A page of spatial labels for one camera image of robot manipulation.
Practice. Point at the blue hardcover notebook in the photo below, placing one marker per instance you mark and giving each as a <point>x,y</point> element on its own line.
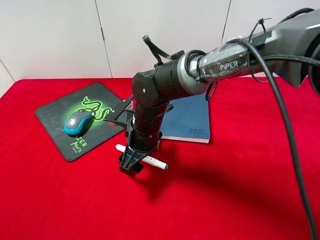
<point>188,120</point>

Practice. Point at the white marker pen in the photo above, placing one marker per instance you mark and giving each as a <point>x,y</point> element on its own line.
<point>148,159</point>

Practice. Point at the red velvet table cloth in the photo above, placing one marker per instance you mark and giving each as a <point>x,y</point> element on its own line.
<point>240,186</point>

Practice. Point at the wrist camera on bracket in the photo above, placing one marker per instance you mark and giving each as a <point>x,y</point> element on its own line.
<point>121,114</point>

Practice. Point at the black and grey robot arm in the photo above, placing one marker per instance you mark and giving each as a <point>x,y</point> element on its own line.
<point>289,49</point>

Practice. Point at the grey and blue computer mouse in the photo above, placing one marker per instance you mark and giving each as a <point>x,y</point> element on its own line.
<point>78,123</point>

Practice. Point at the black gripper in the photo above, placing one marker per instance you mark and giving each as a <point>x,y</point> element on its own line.
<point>144,136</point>

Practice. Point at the black and green mouse pad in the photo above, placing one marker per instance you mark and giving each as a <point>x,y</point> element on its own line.
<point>95,98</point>

